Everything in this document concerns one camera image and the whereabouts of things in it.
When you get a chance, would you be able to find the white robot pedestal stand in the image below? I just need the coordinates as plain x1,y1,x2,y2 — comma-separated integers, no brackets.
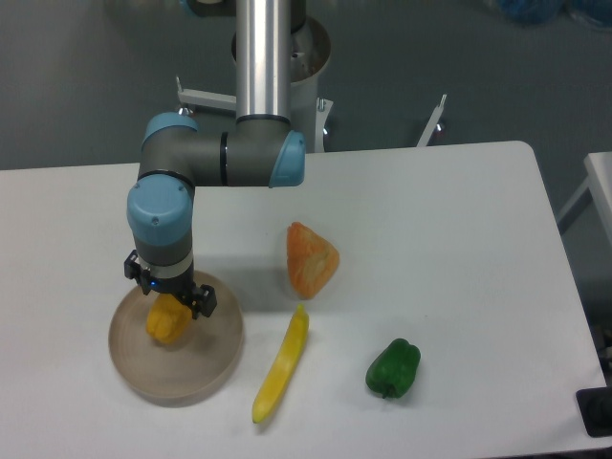
173,18,448,162

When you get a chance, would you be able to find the black device at table edge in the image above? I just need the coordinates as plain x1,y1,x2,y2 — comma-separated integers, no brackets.
576,386,612,438

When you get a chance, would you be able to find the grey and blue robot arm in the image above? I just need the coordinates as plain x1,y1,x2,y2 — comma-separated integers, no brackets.
123,1,306,318

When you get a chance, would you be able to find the orange pepper slice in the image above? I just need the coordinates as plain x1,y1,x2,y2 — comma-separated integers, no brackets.
286,222,340,299

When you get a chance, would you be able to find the beige round plate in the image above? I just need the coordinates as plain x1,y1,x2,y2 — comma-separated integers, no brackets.
108,271,244,405

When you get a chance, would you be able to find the yellow banana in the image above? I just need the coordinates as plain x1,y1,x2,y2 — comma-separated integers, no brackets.
251,304,310,425

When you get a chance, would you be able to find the white side table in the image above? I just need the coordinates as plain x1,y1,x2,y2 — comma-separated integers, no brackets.
556,151,611,240

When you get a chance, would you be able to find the yellow bell pepper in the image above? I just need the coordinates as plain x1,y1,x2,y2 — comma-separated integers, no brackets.
145,294,192,344

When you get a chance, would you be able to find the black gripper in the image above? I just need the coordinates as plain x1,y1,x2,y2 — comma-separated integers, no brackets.
123,250,217,319

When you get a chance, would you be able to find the blue object in background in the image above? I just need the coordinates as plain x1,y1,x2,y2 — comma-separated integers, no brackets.
492,0,612,30

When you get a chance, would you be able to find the green bell pepper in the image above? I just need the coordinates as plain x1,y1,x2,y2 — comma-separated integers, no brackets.
365,339,422,399

